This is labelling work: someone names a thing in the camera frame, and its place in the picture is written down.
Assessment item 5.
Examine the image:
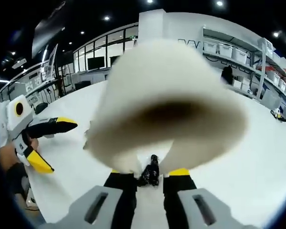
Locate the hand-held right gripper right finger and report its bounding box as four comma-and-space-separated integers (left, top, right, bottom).
163, 167, 253, 229

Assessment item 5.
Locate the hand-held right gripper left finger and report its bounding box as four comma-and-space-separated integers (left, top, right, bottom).
39, 170, 138, 229

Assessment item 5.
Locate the white packet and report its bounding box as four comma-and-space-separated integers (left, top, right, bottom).
137, 154, 162, 188

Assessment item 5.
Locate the person's left hand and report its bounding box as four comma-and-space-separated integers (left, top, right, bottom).
27, 137, 40, 154

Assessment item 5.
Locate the black office chair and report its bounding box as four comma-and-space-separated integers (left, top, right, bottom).
34, 103, 48, 114

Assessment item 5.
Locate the ceiling air conditioner vent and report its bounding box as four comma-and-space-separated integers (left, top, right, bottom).
12, 58, 28, 69

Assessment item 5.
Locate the dark reception counter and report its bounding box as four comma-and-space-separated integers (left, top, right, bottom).
71, 68, 110, 89

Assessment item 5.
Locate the tilted display panel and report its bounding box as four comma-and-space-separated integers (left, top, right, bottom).
44, 44, 59, 79

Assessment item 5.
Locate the black desktop monitor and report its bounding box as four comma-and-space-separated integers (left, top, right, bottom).
87, 56, 105, 70

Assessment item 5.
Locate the group of round ceiling spotlights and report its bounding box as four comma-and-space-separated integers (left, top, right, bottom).
9, 0, 281, 55

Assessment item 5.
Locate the yellow black white device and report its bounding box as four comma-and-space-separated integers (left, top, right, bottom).
270, 108, 286, 122

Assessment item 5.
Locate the black bag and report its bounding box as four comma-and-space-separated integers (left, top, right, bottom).
220, 65, 234, 84

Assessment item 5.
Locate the grey chair back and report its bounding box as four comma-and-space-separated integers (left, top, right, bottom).
262, 89, 282, 110

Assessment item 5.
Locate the grey metal storage shelf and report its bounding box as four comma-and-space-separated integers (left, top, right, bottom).
201, 25, 286, 113

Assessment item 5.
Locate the metal shelf with bins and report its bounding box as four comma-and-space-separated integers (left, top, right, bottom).
204, 38, 286, 101

